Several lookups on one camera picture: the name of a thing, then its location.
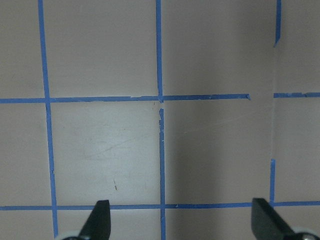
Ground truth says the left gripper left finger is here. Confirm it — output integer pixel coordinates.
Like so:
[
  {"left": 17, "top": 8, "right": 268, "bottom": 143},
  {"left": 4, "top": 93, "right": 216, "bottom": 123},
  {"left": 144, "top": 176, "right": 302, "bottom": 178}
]
[{"left": 77, "top": 200, "right": 111, "bottom": 240}]

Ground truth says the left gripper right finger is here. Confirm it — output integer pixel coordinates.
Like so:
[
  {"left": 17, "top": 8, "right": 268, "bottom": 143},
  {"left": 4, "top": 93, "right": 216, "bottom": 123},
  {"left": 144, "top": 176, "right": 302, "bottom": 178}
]
[{"left": 251, "top": 198, "right": 296, "bottom": 240}]

